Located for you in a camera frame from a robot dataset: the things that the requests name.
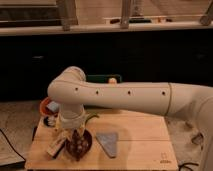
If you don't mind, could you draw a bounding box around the dark red grape bunch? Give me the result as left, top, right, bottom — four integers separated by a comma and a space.
72, 131, 88, 159

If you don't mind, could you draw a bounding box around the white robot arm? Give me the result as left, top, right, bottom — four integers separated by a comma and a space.
47, 66, 213, 171

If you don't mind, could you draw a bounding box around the orange bowl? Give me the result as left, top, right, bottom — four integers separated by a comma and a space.
39, 97, 52, 116

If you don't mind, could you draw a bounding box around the purple bowl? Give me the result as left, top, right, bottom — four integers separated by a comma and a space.
65, 130, 92, 160

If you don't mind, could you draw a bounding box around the orange fruit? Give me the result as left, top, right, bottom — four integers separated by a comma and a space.
108, 78, 117, 84

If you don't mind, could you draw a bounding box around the green plastic tray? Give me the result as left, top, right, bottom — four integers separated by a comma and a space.
86, 74, 122, 83

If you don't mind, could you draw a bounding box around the green cucumber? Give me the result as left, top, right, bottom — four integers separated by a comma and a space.
85, 113, 99, 125

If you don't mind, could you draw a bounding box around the grey triangular cloth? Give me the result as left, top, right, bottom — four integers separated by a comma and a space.
96, 132, 118, 158

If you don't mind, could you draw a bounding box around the wooden table board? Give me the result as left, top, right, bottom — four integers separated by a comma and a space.
25, 109, 178, 171

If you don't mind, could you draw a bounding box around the blue sponge block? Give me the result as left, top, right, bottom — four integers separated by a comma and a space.
46, 101, 59, 113

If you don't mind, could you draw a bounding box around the yellow banana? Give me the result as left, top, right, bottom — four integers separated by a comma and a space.
55, 115, 61, 130

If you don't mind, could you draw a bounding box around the small black round dish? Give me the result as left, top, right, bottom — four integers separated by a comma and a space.
43, 116, 56, 127

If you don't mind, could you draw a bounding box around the wooden block brush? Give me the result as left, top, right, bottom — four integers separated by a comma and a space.
46, 131, 68, 158

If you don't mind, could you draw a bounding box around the black cable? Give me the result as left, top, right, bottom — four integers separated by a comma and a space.
0, 128, 27, 163

